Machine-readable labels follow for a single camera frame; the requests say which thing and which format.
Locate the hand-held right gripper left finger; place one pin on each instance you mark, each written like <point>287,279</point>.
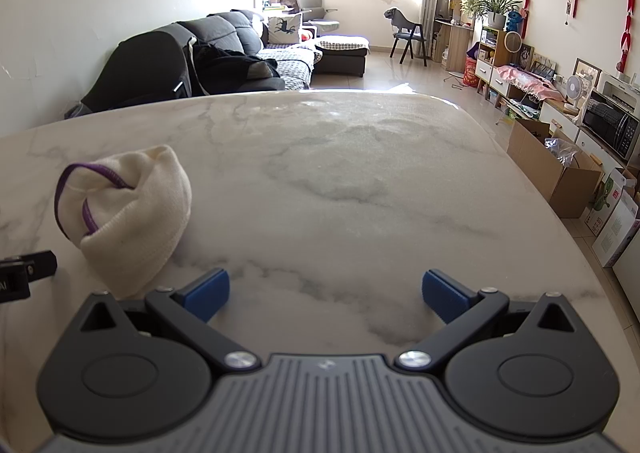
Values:
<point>207,294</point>

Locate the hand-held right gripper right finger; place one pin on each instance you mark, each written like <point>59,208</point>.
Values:
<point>445,294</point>

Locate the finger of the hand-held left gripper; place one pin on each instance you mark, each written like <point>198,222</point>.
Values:
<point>40,264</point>

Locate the white towel purple trim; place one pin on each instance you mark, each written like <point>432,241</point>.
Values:
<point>140,223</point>

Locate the open brown cardboard box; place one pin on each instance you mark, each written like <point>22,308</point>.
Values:
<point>545,173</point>

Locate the white printed carton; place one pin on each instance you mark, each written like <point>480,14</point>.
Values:
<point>617,228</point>

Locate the clear plastic bag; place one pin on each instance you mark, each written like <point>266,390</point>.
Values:
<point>562,150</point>

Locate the black covered chair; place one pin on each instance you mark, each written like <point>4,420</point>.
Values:
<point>145,68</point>

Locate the red bag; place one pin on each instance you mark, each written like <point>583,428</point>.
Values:
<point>470,73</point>

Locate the pink lace cloth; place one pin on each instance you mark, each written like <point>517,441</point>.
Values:
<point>530,80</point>

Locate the white wooden shelf cabinet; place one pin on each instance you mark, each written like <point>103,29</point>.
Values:
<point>487,68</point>

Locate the black microwave oven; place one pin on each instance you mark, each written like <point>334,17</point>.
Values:
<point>612,125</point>

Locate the white standing desk fan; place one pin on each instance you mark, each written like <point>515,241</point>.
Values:
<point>576,88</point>

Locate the checkered sofa blanket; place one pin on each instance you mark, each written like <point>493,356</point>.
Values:
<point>295,63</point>

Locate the wooden desk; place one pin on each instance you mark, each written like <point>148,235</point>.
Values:
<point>457,45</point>

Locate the grey ottoman checkered cover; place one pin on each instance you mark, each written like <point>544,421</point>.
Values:
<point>342,58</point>

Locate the small framed photo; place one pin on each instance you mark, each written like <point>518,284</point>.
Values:
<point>586,70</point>

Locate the dark grey sofa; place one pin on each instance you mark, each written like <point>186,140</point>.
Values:
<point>225,28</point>

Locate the dark chair wooden legs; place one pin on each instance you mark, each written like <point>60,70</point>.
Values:
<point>407,28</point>

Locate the white printer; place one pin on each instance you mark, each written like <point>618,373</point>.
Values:
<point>620,85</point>

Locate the white cushion horse print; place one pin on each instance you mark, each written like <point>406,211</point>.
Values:
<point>284,29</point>

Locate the blue plush toy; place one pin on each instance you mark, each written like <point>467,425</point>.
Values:
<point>514,19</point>

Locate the green potted plant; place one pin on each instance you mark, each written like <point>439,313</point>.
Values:
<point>492,3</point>

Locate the grey recliner chair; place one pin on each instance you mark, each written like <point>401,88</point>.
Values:
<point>310,3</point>

